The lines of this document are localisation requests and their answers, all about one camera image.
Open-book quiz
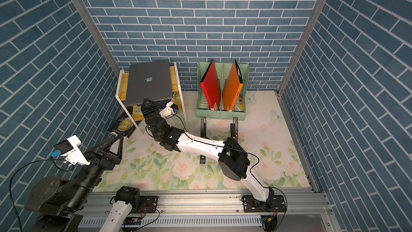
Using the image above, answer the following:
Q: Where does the grey laptop computer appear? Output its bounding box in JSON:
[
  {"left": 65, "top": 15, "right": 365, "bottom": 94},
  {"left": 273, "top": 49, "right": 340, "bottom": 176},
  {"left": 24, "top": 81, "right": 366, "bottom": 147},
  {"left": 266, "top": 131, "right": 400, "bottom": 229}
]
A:
[{"left": 124, "top": 60, "right": 173, "bottom": 106}]

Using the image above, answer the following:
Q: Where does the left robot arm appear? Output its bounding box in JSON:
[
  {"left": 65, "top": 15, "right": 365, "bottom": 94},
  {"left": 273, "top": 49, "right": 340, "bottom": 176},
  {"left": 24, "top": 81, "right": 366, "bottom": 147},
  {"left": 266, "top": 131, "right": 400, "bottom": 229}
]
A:
[{"left": 24, "top": 135, "right": 124, "bottom": 232}]

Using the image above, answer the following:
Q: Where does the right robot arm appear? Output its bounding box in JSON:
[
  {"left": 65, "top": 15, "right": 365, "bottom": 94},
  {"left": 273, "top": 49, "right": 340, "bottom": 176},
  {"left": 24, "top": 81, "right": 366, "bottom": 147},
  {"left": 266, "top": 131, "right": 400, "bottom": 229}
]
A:
[{"left": 141, "top": 98, "right": 274, "bottom": 206}]

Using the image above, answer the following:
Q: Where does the black folding laptop stand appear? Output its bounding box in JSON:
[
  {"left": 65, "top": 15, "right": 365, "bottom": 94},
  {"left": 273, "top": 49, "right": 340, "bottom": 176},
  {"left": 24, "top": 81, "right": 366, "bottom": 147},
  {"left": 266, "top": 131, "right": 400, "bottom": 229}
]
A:
[{"left": 199, "top": 116, "right": 239, "bottom": 164}]

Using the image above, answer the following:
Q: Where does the yellow-green illustrated book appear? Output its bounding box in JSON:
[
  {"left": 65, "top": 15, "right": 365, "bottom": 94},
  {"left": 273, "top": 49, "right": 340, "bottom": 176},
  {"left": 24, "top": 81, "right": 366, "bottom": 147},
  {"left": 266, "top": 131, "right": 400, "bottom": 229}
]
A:
[{"left": 132, "top": 105, "right": 144, "bottom": 121}]

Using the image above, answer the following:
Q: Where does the black book gold emblem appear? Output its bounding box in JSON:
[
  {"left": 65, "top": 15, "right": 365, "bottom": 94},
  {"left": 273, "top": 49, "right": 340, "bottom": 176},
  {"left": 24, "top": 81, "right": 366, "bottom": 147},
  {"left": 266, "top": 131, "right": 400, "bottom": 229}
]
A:
[{"left": 107, "top": 112, "right": 136, "bottom": 138}]

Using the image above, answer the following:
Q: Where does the wooden white-framed shelf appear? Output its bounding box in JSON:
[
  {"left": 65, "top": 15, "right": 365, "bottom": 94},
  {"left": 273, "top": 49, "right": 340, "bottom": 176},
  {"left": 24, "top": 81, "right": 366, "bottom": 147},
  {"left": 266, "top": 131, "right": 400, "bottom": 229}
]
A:
[{"left": 115, "top": 63, "right": 187, "bottom": 135}]

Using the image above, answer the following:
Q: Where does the floral table mat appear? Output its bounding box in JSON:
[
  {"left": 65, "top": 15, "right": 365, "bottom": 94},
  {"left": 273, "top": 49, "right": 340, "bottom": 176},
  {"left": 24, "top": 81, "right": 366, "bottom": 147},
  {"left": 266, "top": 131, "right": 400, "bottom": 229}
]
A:
[{"left": 97, "top": 91, "right": 310, "bottom": 192}]

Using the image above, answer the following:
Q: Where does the mint green file organizer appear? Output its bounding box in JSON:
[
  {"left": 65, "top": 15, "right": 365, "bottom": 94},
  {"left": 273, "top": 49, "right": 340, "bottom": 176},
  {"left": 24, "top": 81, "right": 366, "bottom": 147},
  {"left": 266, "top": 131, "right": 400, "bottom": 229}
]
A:
[{"left": 195, "top": 61, "right": 250, "bottom": 120}]

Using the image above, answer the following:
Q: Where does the red file folder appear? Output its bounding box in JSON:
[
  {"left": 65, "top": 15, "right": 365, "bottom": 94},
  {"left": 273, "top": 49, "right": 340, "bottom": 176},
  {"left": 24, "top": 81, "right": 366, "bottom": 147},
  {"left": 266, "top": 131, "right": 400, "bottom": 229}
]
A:
[{"left": 200, "top": 60, "right": 221, "bottom": 111}]

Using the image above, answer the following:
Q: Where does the small black circuit board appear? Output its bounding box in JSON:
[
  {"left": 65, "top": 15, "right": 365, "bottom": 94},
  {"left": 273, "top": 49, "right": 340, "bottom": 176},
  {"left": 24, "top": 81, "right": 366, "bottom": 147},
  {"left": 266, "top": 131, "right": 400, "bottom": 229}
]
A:
[{"left": 123, "top": 217, "right": 142, "bottom": 226}]

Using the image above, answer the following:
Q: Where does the orange file folder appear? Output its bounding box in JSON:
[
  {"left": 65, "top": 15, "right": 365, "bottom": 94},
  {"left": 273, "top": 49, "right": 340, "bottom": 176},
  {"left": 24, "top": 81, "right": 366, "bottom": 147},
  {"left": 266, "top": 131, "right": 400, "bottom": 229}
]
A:
[{"left": 222, "top": 60, "right": 244, "bottom": 111}]

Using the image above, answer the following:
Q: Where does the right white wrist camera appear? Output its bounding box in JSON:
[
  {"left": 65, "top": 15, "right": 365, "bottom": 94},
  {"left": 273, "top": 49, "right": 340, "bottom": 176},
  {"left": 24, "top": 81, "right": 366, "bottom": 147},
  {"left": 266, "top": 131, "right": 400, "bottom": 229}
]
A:
[{"left": 160, "top": 102, "right": 179, "bottom": 118}]

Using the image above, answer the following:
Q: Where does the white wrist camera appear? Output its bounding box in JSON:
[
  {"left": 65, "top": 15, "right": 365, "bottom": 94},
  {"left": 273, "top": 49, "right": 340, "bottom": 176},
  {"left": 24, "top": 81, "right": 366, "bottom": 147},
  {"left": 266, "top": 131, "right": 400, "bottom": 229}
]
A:
[
  {"left": 50, "top": 135, "right": 90, "bottom": 165},
  {"left": 160, "top": 102, "right": 179, "bottom": 118}
]

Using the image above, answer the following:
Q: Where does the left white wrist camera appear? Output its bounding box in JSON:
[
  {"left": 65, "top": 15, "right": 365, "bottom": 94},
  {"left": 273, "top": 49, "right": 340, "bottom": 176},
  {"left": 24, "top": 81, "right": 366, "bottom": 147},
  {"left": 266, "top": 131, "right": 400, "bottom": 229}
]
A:
[{"left": 50, "top": 135, "right": 90, "bottom": 165}]

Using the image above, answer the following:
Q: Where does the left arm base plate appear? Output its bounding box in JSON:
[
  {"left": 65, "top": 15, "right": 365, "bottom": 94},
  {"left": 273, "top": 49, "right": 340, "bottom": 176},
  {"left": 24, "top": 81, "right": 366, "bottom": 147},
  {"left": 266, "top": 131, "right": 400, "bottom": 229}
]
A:
[{"left": 138, "top": 195, "right": 159, "bottom": 214}]

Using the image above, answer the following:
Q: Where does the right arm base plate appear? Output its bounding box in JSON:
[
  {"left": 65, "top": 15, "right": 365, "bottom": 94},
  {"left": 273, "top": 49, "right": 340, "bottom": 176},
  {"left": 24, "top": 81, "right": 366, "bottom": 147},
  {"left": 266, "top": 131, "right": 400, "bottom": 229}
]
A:
[{"left": 241, "top": 195, "right": 286, "bottom": 213}]

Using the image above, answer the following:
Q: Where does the aluminium frame rail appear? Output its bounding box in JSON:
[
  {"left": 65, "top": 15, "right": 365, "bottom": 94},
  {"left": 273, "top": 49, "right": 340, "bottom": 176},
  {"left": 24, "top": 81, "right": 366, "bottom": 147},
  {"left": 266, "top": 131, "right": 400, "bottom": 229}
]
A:
[{"left": 57, "top": 189, "right": 342, "bottom": 232}]

